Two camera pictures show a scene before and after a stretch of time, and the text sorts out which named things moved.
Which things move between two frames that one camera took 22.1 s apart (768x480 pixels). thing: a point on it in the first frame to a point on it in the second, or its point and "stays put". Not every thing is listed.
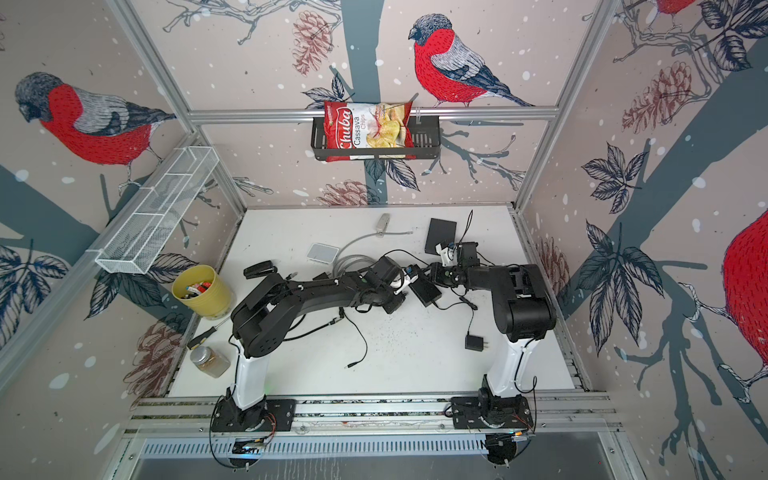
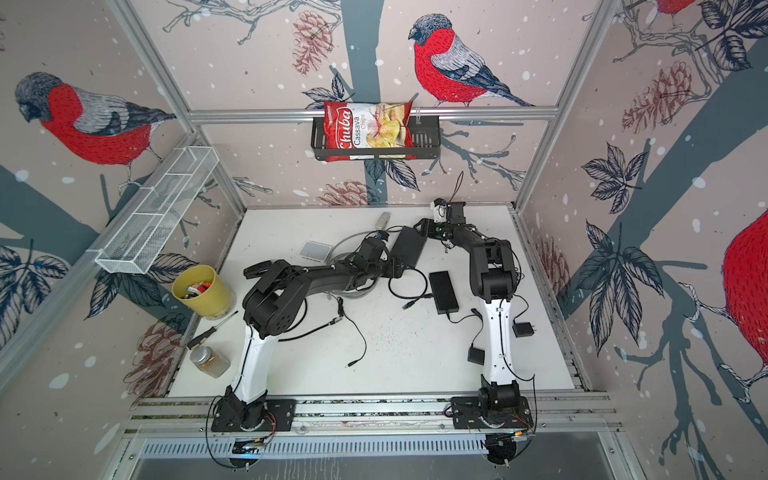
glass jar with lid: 209,361 stays put
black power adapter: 473,342 to 476,355
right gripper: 435,274 to 426,225
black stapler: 260,269 stays put
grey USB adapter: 382,224 stays put
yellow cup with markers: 201,290 stays put
